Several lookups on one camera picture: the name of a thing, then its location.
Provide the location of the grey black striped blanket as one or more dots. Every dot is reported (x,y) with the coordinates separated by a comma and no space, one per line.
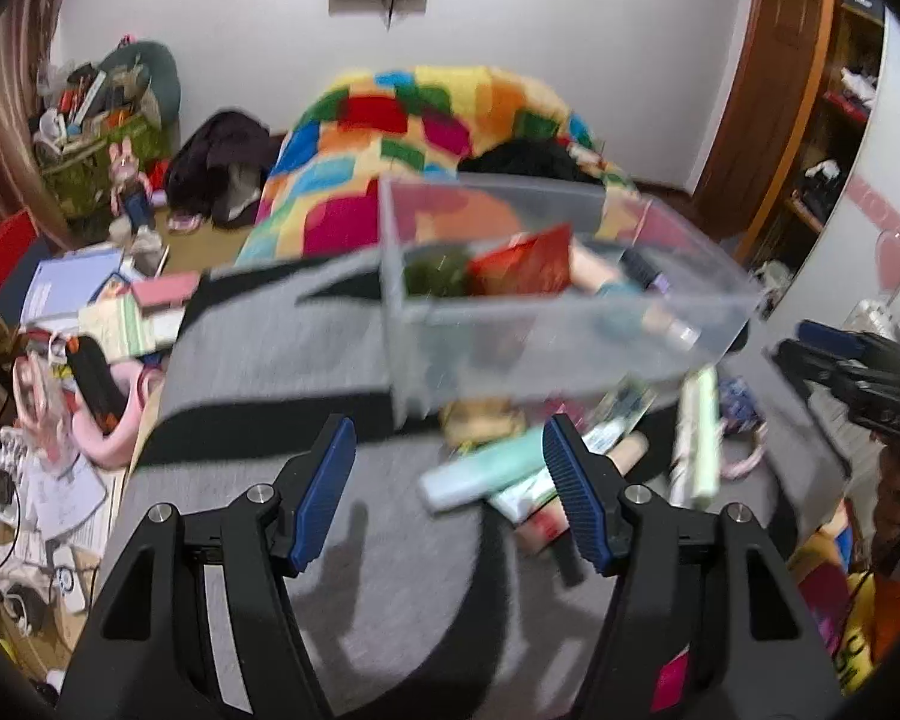
(270,360)

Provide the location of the dark purple cosmetic tube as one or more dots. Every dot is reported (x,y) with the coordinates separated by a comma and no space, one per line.
(645,270)

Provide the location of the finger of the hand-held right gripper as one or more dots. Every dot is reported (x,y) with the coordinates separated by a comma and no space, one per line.
(832,337)
(810,369)

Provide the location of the pink hair band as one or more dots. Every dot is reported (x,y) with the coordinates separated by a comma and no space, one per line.
(746,454)

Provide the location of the beige cosmetic tube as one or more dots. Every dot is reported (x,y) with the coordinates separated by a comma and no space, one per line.
(645,315)

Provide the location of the green basket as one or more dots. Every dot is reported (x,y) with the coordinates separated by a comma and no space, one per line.
(82,180)

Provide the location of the red box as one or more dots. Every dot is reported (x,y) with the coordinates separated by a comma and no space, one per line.
(4,259)

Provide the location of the white pink wardrobe panel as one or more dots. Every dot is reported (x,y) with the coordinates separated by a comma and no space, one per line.
(870,202)

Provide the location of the black bag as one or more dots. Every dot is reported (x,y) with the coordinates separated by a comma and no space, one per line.
(217,165)

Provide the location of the grey green cushion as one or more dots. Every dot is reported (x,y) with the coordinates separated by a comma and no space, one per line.
(154,71)

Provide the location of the tan cosmetic bottle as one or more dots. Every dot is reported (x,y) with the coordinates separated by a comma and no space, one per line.
(630,454)

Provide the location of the light green cosmetic tube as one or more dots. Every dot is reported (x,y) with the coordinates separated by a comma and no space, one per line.
(487,469)

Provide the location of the pink plastic headband stand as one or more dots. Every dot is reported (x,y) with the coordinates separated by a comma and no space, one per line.
(109,446)

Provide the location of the wooden door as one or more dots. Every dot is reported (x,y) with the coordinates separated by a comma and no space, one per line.
(769,75)

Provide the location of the blue white folder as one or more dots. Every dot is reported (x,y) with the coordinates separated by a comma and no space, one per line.
(71,281)

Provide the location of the black cloth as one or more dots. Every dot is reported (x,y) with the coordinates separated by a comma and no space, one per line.
(529,159)

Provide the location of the pink book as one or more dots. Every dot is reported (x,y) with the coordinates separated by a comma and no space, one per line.
(166,289)

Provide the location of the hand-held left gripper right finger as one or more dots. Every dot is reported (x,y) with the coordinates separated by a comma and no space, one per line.
(570,499)

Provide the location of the green book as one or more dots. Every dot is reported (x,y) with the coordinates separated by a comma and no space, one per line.
(124,326)

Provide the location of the colourful patchwork blanket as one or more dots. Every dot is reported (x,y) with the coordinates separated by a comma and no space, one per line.
(360,165)

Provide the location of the wooden shelf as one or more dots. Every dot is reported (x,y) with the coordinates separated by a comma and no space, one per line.
(832,135)

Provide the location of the white cosmetic tube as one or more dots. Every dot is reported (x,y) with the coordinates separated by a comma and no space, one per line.
(696,435)

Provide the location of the red snack packet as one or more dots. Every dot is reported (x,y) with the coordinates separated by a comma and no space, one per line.
(523,262)

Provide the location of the pink bunny doll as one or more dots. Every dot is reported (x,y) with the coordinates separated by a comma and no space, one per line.
(129,187)

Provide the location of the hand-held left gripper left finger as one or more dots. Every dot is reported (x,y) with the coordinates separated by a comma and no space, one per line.
(321,499)

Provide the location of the yellow red printed cloth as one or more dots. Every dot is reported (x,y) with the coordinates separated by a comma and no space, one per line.
(832,600)

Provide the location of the loose white papers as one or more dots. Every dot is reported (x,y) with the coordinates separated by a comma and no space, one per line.
(64,499)

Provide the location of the brown striped curtain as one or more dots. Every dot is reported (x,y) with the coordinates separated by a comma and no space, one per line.
(7,90)

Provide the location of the dark green pouch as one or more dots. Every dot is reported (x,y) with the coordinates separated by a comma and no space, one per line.
(436,276)

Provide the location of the clear plastic storage box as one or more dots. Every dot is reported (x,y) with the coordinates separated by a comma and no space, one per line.
(495,345)

